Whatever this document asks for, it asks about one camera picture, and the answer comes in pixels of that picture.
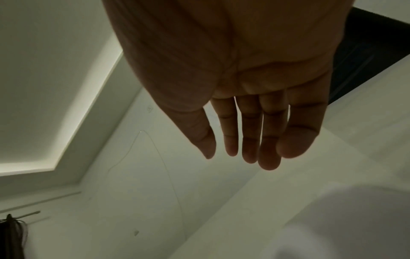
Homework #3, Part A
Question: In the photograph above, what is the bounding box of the dark door panel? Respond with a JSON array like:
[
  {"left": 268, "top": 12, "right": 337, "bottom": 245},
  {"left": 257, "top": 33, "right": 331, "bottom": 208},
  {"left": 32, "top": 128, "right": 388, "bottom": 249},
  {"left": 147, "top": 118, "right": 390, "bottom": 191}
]
[{"left": 328, "top": 7, "right": 410, "bottom": 105}]

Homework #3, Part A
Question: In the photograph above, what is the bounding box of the dark curtain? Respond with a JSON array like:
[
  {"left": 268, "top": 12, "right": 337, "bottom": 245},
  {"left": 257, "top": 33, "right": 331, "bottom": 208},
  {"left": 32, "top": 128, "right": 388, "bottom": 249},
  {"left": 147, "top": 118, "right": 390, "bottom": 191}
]
[{"left": 0, "top": 213, "right": 30, "bottom": 259}]

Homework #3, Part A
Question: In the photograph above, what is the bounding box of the metal curtain rod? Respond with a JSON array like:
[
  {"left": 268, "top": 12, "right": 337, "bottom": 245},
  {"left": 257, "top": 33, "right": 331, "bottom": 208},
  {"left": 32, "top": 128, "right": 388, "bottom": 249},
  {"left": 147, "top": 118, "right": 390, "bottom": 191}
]
[{"left": 0, "top": 210, "right": 41, "bottom": 221}]

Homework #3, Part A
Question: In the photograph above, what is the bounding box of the thin wall wire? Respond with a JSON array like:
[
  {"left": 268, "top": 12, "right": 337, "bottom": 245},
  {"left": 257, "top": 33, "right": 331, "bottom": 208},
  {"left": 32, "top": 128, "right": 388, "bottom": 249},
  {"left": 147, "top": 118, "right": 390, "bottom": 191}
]
[{"left": 107, "top": 130, "right": 187, "bottom": 241}]

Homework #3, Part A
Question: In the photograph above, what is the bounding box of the person's right hand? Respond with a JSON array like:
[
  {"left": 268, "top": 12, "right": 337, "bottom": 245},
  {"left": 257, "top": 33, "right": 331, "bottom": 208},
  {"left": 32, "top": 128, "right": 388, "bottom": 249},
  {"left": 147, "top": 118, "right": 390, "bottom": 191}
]
[{"left": 102, "top": 0, "right": 353, "bottom": 171}]

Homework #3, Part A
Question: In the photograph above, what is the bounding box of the white garment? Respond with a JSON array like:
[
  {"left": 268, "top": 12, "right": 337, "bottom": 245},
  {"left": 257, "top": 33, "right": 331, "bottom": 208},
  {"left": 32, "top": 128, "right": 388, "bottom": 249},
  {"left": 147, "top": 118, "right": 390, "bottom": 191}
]
[{"left": 277, "top": 184, "right": 410, "bottom": 259}]

